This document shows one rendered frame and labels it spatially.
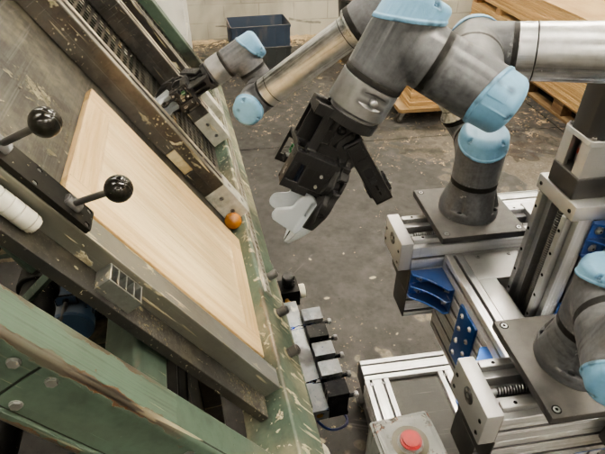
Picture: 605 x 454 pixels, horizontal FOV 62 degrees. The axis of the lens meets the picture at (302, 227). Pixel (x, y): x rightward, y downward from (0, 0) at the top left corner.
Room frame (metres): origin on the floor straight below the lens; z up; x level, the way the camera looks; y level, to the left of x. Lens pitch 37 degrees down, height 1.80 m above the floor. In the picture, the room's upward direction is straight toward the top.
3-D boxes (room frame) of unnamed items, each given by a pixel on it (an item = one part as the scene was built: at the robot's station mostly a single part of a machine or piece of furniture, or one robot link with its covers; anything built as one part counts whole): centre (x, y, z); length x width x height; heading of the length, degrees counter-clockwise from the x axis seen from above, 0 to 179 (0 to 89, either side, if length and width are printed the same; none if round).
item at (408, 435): (0.51, -0.20, 0.93); 0.04 x 0.04 x 0.02
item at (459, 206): (1.10, -0.44, 1.09); 0.15 x 0.15 x 0.10
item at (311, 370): (0.92, -0.03, 0.69); 0.50 x 0.14 x 0.24; 13
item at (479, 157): (1.11, -0.44, 1.20); 0.13 x 0.12 x 0.14; 170
